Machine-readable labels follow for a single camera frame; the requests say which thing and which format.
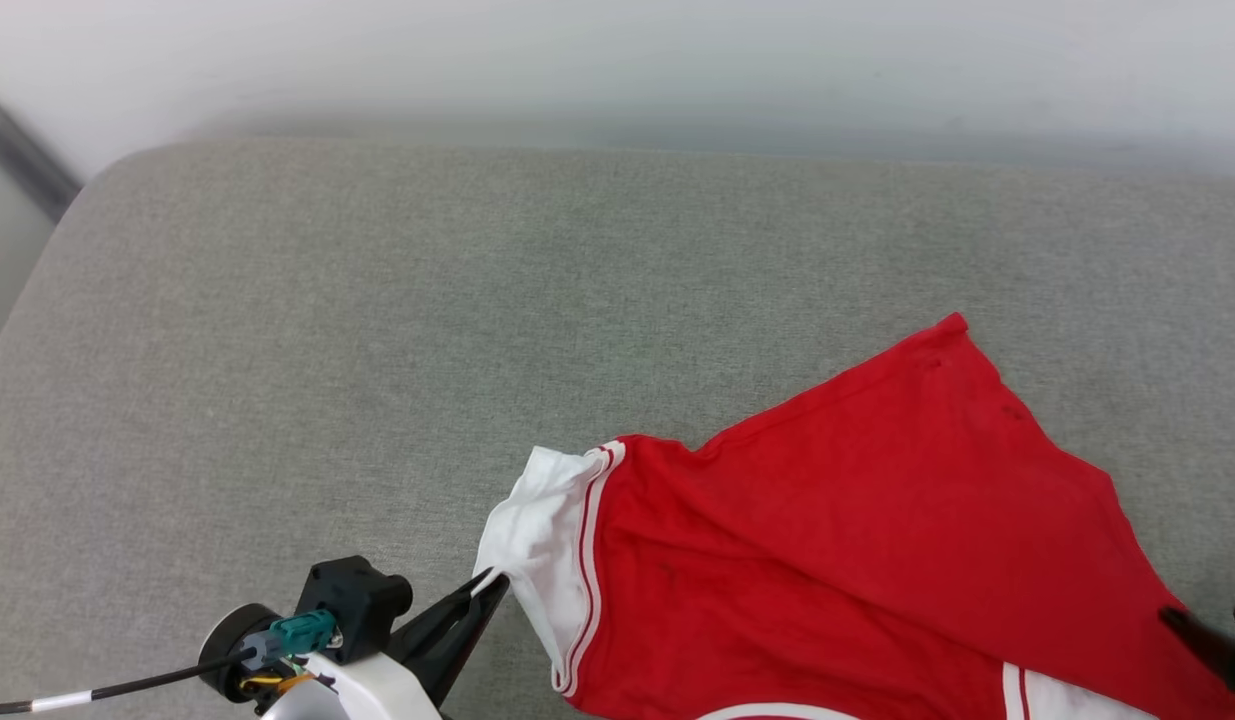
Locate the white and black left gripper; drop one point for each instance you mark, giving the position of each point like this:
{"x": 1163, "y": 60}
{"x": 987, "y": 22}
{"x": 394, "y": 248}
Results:
{"x": 357, "y": 695}

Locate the red garment with white trim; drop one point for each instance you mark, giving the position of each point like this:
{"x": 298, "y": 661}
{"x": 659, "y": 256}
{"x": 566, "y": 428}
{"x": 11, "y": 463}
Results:
{"x": 857, "y": 540}

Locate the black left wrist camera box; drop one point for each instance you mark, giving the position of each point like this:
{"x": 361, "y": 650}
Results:
{"x": 357, "y": 600}

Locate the grey metal frame strip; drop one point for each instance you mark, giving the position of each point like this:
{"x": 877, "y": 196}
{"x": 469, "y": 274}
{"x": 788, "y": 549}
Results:
{"x": 22, "y": 155}

